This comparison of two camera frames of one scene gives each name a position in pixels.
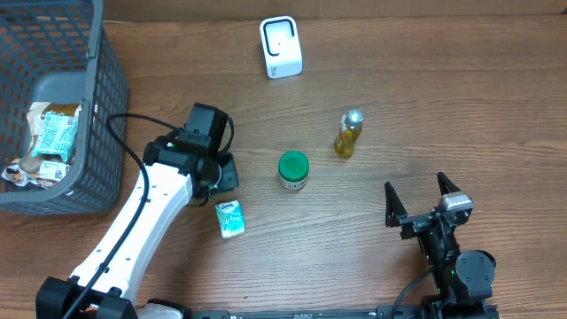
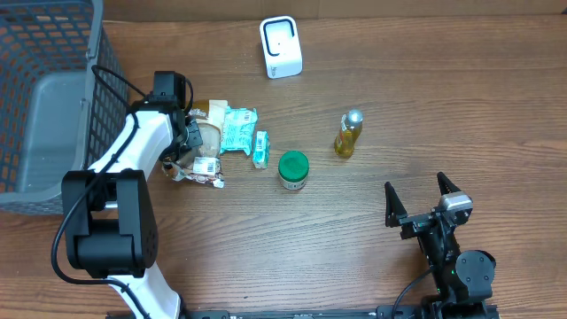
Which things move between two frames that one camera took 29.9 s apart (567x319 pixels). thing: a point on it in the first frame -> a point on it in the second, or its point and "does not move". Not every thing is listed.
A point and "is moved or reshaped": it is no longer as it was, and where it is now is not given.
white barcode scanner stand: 282,46 does not move
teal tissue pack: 231,223 -> 261,150
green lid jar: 293,169 does not move
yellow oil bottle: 351,127 does not move
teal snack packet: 57,136 -> 237,128
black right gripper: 422,220 does not move
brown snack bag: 31,162 is moved or reshaped
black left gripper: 230,178 -> 196,137
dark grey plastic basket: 62,51 does not move
